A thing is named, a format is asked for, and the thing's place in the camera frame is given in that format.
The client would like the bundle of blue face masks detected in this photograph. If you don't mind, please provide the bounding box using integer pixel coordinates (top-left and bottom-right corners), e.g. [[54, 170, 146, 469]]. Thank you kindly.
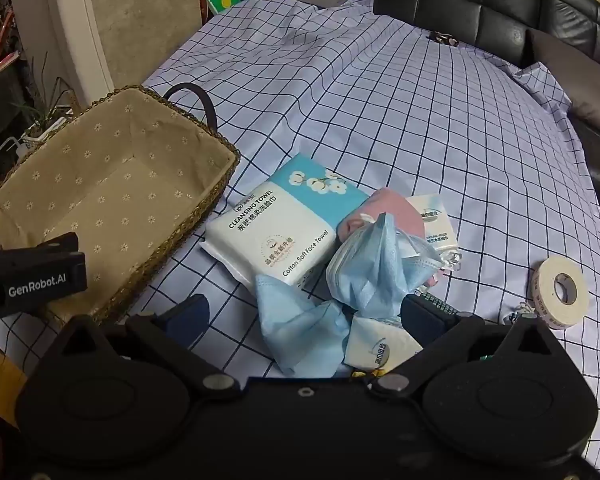
[[326, 212, 443, 318]]

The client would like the grey pillow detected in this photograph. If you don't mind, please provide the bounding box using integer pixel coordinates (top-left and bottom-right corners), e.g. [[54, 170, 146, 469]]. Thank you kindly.
[[525, 27, 600, 142]]

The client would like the blue face mask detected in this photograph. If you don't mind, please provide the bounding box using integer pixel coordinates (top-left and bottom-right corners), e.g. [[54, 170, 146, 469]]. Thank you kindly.
[[255, 272, 353, 378]]

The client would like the white and blue towel pack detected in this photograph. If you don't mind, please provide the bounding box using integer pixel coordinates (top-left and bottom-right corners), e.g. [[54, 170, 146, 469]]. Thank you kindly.
[[198, 155, 371, 291]]

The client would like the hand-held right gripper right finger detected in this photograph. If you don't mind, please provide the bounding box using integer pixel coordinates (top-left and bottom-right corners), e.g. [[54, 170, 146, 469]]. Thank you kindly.
[[365, 294, 567, 394]]

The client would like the stack of papers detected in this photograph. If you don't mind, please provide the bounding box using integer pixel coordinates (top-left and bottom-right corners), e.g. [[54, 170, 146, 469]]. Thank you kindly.
[[0, 50, 21, 81]]

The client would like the clear squeeze bottle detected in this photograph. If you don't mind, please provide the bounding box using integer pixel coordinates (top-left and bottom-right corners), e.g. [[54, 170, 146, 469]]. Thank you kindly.
[[0, 135, 36, 158]]

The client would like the small white tissue packet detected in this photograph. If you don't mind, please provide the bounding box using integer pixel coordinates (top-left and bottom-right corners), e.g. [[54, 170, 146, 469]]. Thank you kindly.
[[409, 194, 458, 253]]

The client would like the pink cloth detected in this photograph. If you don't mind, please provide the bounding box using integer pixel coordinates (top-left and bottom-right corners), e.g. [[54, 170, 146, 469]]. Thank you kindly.
[[339, 187, 426, 251]]

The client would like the potted plant in white pot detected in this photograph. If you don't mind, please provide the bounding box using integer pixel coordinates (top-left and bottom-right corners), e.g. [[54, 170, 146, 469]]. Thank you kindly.
[[17, 52, 81, 148]]

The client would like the white mask packet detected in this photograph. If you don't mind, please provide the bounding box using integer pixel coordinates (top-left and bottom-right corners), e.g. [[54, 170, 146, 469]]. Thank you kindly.
[[342, 315, 423, 376]]

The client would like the wicker basket with floral lining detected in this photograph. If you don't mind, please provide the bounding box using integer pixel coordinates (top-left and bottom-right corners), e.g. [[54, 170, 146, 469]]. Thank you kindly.
[[0, 82, 241, 323]]

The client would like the white tape roll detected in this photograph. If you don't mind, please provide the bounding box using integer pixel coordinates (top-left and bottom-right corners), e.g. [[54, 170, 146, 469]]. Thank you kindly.
[[532, 256, 591, 331]]

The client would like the black leather sofa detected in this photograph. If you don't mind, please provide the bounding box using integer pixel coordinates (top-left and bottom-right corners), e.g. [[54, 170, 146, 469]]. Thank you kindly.
[[357, 0, 600, 201]]

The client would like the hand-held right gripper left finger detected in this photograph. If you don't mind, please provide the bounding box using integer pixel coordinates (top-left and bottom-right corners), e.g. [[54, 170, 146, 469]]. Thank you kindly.
[[55, 294, 243, 397]]

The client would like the black storage box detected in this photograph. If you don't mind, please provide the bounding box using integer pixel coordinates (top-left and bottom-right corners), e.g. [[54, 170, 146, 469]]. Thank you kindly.
[[0, 67, 33, 153]]

